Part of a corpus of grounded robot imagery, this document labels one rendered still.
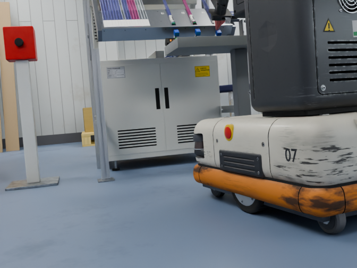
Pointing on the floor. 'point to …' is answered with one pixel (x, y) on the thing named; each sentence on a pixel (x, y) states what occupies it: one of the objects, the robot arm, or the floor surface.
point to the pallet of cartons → (87, 127)
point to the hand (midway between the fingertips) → (217, 28)
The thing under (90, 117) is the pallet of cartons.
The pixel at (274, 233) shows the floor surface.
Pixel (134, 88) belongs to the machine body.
